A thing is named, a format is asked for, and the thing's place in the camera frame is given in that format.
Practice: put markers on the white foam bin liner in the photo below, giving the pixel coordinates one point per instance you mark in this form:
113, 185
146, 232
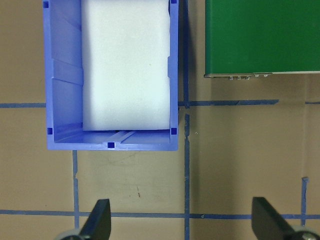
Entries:
125, 65

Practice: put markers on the green belt conveyor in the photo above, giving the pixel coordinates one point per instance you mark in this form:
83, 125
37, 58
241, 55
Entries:
262, 37

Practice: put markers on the blue plastic storage bin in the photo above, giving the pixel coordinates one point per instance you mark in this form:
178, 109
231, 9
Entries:
62, 75

